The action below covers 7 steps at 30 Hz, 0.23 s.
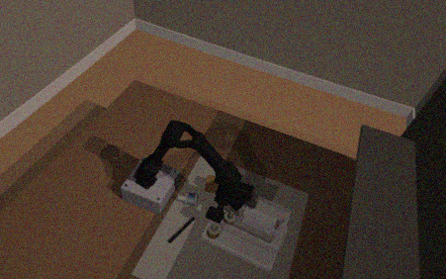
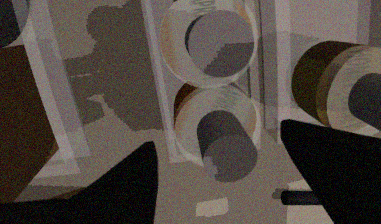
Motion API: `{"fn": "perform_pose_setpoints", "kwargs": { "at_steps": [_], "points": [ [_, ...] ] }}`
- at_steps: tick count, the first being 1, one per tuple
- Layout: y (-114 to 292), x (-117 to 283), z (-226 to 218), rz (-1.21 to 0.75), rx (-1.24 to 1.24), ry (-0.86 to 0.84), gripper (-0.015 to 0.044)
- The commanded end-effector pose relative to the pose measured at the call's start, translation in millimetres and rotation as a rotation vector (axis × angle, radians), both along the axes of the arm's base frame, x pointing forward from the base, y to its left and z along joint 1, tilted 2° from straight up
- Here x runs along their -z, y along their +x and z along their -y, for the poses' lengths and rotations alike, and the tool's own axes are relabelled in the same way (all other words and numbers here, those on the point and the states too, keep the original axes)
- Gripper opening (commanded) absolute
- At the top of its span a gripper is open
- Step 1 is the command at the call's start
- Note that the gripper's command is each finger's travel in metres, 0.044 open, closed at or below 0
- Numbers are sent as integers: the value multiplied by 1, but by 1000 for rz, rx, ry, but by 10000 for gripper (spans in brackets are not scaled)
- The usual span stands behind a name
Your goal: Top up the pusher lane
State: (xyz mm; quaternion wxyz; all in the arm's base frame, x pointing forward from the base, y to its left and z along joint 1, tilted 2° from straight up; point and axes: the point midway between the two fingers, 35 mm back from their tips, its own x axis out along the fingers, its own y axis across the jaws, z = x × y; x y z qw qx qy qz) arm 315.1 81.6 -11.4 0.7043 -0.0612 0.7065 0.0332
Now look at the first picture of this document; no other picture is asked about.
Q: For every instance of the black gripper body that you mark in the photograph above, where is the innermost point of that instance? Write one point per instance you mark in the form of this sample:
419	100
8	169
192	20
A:
216	214

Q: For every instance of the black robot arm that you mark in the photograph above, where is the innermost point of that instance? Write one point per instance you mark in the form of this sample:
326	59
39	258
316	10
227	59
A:
227	174

